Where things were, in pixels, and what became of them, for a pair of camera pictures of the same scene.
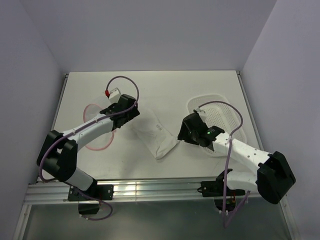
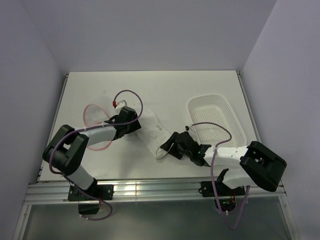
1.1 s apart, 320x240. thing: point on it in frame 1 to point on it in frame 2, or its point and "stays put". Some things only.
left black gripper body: x=133 y=113 to x=132 y=126
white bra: x=149 y=129 stays put
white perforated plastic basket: x=220 y=114 stays put
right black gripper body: x=189 y=137 to x=186 y=153
